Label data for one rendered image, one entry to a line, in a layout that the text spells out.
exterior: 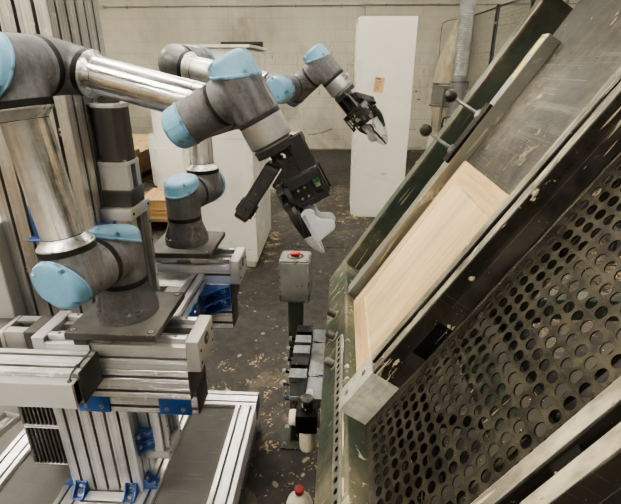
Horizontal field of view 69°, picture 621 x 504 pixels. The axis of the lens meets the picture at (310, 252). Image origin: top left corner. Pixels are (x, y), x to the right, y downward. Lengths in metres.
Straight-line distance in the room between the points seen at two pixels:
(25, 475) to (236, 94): 1.74
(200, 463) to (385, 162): 3.89
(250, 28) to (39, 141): 8.65
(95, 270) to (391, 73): 4.29
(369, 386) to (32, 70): 0.89
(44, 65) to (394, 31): 4.26
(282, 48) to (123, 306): 8.52
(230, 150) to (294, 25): 6.01
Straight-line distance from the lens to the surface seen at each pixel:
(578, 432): 0.56
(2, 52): 0.99
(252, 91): 0.75
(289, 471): 2.18
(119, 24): 10.29
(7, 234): 1.50
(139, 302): 1.20
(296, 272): 1.74
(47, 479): 2.11
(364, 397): 1.03
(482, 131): 1.46
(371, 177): 5.14
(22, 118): 1.02
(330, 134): 9.49
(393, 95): 5.04
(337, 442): 1.04
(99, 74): 1.05
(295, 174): 0.78
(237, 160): 3.66
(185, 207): 1.59
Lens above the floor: 1.63
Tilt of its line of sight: 23 degrees down
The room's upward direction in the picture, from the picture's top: straight up
